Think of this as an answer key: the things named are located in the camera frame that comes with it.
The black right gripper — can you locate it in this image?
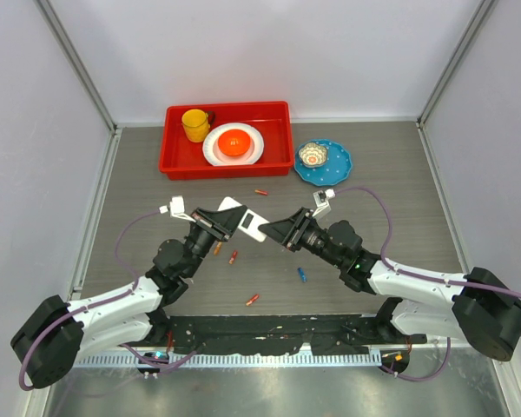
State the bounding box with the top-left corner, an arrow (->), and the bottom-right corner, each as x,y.
259,207 -> 344,268

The white cable duct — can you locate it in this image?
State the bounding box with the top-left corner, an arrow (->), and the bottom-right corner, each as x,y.
74,348 -> 382,370

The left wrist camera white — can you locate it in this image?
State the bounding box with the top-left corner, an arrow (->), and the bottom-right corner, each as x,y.
158,195 -> 195,222

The purple cable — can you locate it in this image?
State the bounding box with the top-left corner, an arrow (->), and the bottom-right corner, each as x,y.
17,210 -> 201,392
329,186 -> 521,383

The white plate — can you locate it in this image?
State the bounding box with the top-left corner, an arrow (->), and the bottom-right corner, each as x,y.
202,122 -> 264,166

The orange bowl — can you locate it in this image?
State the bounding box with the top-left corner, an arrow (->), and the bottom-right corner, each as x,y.
217,129 -> 252,157

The small patterned bowl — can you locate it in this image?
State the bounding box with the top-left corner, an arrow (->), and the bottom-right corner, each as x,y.
298,142 -> 328,169

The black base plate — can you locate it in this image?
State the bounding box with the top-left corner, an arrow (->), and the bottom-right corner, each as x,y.
142,312 -> 427,356

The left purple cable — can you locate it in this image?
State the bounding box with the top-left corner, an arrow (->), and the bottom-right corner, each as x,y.
17,210 -> 201,392

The white red remote control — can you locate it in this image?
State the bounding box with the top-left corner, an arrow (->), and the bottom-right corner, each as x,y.
218,196 -> 268,242

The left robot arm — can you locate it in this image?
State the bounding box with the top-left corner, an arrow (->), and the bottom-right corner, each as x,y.
10,196 -> 248,391

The blue polka dot plate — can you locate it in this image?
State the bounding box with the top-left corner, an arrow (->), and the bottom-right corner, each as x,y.
294,139 -> 353,187

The red orange AAA battery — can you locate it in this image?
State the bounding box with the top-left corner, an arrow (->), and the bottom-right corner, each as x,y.
228,250 -> 238,265

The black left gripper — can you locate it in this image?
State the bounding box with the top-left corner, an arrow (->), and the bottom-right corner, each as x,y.
183,205 -> 247,278

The yellow cup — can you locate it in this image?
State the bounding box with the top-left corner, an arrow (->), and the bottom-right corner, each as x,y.
181,109 -> 215,143

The blue AAA battery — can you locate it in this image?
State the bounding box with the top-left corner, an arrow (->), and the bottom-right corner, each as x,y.
297,268 -> 307,282

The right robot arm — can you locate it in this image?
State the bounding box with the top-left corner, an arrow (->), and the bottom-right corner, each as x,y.
260,208 -> 521,361

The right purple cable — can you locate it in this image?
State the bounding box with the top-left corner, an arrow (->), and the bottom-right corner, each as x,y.
329,186 -> 521,383

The red plastic bin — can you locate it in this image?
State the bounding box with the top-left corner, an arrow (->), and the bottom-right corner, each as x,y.
158,101 -> 293,180

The red AAA battery front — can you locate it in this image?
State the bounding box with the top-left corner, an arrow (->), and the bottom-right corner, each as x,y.
246,294 -> 260,306

